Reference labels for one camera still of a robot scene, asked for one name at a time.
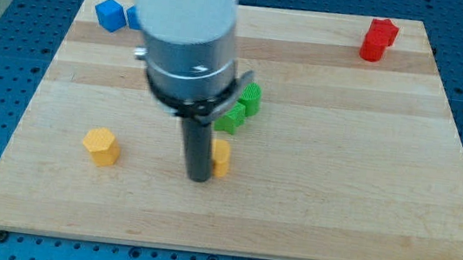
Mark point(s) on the wooden board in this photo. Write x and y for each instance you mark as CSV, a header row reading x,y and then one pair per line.
x,y
346,159

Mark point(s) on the red star block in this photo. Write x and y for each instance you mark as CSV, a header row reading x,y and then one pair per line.
x,y
387,27

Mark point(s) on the yellow hexagon block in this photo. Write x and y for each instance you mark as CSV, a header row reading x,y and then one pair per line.
x,y
102,146

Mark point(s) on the yellow heart block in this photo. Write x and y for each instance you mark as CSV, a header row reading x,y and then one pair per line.
x,y
221,157

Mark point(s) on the green cylinder block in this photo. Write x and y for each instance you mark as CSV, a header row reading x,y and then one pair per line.
x,y
251,99

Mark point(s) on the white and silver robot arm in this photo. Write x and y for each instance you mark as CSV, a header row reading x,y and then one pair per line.
x,y
189,50

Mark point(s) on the red cylinder block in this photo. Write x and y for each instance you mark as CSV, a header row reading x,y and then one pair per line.
x,y
374,46

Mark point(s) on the blue block behind arm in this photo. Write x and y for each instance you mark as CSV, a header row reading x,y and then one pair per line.
x,y
132,18

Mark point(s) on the green star block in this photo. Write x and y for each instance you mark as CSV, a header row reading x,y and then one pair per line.
x,y
231,120

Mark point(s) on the blue cube block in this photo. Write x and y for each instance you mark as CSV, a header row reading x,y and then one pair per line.
x,y
110,15

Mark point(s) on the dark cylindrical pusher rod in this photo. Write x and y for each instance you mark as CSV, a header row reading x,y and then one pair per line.
x,y
197,143

